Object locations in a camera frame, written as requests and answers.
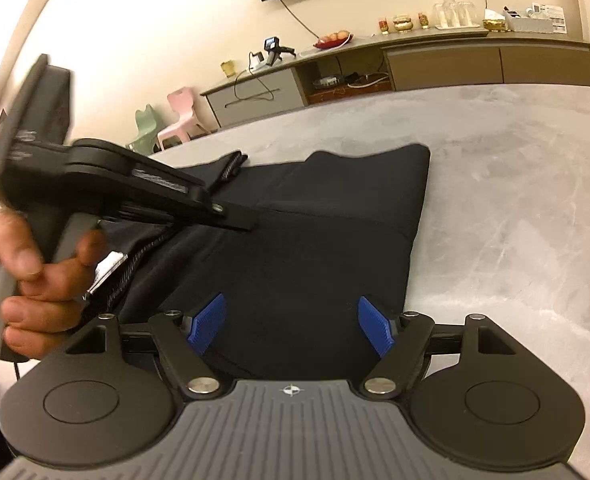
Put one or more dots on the small gold jar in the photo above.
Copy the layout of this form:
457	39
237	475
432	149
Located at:
384	26
423	21

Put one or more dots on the white organiser box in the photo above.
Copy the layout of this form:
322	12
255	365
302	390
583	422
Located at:
530	24

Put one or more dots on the pink plastic chair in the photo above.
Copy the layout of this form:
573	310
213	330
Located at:
185	102

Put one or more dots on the black pants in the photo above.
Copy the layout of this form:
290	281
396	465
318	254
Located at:
325	240

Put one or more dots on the tray of clear glasses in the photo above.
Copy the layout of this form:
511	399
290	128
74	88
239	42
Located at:
455	12

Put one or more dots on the gold ornament bowl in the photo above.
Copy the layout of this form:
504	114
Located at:
403	25

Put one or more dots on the yellow cup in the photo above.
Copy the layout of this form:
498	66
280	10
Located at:
228	69

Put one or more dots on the black device with screen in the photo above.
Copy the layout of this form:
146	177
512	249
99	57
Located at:
275	50

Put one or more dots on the green plastic chair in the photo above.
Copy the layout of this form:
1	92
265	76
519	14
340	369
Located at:
147	122

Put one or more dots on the grey round device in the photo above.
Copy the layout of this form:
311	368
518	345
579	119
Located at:
329	82

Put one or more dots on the brown storage box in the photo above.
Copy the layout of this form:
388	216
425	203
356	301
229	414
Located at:
350	95

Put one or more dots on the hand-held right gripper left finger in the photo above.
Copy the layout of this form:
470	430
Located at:
206	325

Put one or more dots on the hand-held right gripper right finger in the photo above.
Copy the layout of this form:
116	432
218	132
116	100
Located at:
376	325

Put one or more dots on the plate of fruit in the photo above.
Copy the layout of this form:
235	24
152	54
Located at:
332	42

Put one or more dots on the gold tissue box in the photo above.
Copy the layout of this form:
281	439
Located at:
495	24

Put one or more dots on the person's left hand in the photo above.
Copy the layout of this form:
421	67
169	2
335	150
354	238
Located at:
50	310

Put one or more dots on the long television cabinet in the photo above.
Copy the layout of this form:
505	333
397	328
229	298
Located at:
445	67

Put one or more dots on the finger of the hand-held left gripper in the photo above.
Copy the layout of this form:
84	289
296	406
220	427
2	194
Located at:
225	217

